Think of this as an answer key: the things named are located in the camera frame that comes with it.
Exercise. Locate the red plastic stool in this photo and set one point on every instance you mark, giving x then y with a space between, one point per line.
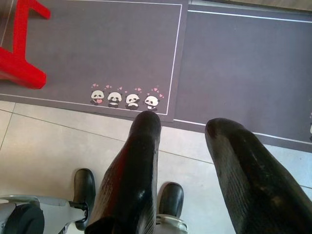
22 70

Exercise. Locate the silver robot leg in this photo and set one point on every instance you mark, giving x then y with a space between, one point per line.
170 224
48 207

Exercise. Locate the black robot right foot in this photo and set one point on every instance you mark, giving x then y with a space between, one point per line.
173 197

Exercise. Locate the black robot foot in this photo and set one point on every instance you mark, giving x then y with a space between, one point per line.
173 197
84 187

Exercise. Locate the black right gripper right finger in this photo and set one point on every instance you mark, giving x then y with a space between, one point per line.
256 185

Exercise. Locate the silver robot right leg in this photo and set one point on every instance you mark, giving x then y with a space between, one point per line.
170 224

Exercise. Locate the black robot left foot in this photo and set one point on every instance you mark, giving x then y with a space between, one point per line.
84 187

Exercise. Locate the grey panda print floor mat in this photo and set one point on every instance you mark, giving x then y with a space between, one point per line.
109 48
243 61

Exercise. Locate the silver robot left leg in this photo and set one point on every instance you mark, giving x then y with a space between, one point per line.
48 207

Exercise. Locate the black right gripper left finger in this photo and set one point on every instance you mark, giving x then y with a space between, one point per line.
131 175

